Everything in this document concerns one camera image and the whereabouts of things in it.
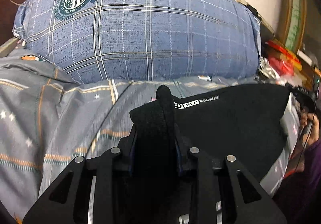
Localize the black pants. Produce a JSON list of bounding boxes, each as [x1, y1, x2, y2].
[[129, 83, 292, 182]]

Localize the purple sleeve forearm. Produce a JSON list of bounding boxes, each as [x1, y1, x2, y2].
[[273, 140, 321, 223]]

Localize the person's right hand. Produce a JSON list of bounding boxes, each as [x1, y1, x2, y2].
[[300, 111, 319, 147]]

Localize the red and yellow boxes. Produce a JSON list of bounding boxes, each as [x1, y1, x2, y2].
[[264, 40, 302, 76]]

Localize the clear plastic bags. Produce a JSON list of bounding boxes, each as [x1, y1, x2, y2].
[[258, 58, 307, 87]]

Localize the framed bamboo picture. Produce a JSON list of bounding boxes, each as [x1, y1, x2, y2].
[[275, 0, 307, 53]]

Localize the grey star-patterned bedsheet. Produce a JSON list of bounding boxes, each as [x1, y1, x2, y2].
[[0, 47, 300, 223]]

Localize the blue plaid pillow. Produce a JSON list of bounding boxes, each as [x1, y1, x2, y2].
[[12, 0, 261, 84]]

